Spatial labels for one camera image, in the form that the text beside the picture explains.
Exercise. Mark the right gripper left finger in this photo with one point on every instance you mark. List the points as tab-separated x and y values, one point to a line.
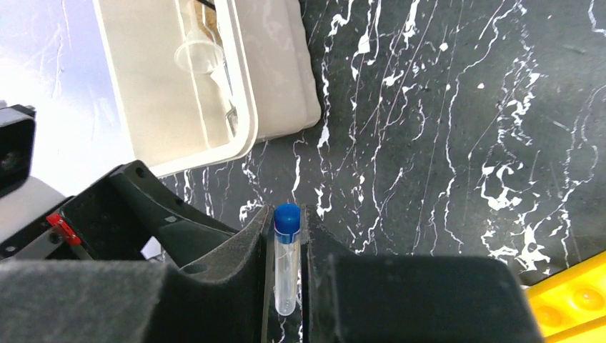
221	297

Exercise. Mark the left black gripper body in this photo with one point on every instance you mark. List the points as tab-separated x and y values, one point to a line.
114	219

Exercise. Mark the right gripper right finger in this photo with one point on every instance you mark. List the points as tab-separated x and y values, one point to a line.
348	297

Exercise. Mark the blue capped plastic tube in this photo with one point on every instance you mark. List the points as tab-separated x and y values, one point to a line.
287	228

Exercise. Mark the clear plastic funnel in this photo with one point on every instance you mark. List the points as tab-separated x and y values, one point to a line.
201	51

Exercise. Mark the beige plastic bin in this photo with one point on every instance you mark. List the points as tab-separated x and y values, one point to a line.
176	120

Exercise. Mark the yellow test tube rack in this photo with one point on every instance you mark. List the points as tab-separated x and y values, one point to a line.
570	305

